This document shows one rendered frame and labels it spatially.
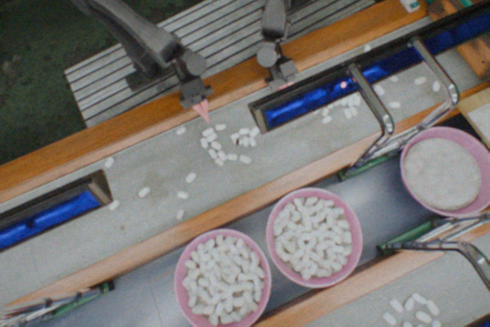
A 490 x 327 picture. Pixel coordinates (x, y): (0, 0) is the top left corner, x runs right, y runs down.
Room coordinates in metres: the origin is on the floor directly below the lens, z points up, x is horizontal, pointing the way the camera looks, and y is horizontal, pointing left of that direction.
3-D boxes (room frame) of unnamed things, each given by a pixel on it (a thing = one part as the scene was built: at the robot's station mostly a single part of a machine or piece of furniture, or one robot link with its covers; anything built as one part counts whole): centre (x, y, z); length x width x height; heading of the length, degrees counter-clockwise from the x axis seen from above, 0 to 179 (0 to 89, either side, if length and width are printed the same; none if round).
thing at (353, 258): (0.01, -0.13, 0.72); 0.27 x 0.27 x 0.10
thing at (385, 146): (0.26, -0.34, 0.90); 0.20 x 0.19 x 0.45; 103
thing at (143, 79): (0.70, 0.30, 0.71); 0.20 x 0.07 x 0.08; 108
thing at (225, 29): (0.56, -0.06, 0.65); 1.20 x 0.90 x 0.04; 108
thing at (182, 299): (-0.05, 0.15, 0.72); 0.27 x 0.27 x 0.10
